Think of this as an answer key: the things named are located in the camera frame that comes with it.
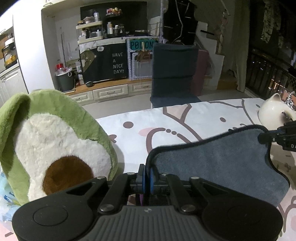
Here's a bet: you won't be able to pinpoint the black have a nice day cloth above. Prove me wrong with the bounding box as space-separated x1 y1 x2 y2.
79 42 128 83

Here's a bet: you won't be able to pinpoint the grey trash bin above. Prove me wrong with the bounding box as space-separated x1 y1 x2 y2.
55 70 75 92

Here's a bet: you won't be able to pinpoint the green avocado plush toy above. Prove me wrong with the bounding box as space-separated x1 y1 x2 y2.
1 89 118 205

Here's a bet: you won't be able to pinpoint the clear plastic tissue pack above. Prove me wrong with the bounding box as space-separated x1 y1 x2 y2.
0 171 20 223

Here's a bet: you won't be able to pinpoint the teal poison sign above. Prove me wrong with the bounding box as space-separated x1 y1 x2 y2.
129 39 156 51

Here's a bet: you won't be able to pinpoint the white kitchen cabinets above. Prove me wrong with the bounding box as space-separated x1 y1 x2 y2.
0 63 28 106

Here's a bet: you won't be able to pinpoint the white two tier shelf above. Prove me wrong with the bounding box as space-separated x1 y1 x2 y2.
76 20 103 45

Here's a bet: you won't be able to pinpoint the purple and grey towel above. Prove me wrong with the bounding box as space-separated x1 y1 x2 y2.
145 125 290 206

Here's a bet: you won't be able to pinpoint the white drawer cabinet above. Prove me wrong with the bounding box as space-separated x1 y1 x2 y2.
65 79 152 105

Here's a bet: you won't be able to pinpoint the dark blue chair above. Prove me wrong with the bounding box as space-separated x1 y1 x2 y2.
150 43 200 108

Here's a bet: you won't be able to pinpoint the white cat ceramic holder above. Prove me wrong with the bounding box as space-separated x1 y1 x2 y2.
258 92 295 131

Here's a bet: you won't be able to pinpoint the black hanging jacket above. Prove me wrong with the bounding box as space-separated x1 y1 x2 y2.
163 0 198 45

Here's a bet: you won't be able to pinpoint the maroon cushion chair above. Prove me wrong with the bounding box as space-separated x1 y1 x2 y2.
191 49 210 96

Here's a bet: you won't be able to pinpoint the cartoon rabbit tablecloth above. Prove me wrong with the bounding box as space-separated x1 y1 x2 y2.
0 97 296 241

